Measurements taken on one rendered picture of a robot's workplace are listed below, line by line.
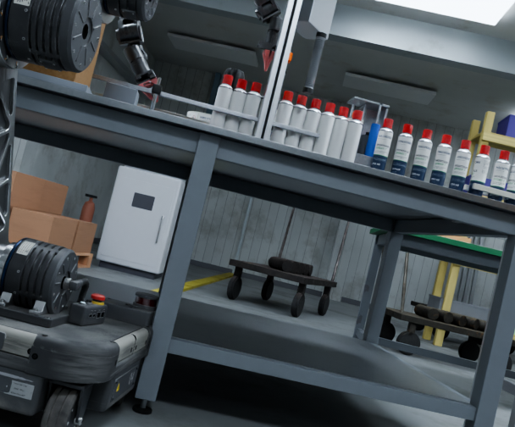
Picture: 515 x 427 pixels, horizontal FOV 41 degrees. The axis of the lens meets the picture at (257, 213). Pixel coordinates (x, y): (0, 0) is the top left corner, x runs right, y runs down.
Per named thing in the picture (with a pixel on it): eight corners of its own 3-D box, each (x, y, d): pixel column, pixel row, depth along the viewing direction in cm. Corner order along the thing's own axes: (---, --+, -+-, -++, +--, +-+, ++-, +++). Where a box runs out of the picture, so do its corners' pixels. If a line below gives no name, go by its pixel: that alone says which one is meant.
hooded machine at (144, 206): (108, 263, 708) (141, 133, 714) (168, 278, 705) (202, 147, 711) (89, 264, 638) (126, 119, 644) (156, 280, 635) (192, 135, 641)
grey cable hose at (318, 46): (311, 95, 236) (325, 36, 237) (313, 93, 233) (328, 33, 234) (301, 92, 236) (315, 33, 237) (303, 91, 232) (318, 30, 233)
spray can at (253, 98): (252, 142, 242) (267, 85, 243) (246, 139, 237) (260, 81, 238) (240, 140, 244) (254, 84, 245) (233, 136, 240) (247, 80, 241)
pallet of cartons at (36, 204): (99, 270, 603) (117, 198, 606) (35, 268, 496) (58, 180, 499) (19, 249, 619) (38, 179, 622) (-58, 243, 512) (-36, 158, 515)
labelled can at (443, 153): (439, 191, 253) (451, 138, 254) (444, 191, 247) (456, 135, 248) (425, 188, 252) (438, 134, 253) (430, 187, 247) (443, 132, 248)
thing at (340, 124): (336, 165, 249) (349, 110, 249) (340, 164, 243) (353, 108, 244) (323, 162, 248) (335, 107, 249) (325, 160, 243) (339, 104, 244)
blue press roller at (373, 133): (368, 169, 253) (379, 126, 254) (371, 169, 250) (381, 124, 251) (360, 167, 253) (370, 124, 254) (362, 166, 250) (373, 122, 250)
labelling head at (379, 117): (365, 177, 263) (380, 112, 264) (375, 174, 250) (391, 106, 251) (329, 168, 261) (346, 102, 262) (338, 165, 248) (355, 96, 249)
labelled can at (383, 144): (380, 177, 250) (393, 122, 251) (384, 175, 245) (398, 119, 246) (367, 173, 249) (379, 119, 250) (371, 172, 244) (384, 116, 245)
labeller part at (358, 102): (380, 113, 263) (380, 110, 264) (389, 108, 252) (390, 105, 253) (346, 103, 262) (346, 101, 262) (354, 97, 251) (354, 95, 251)
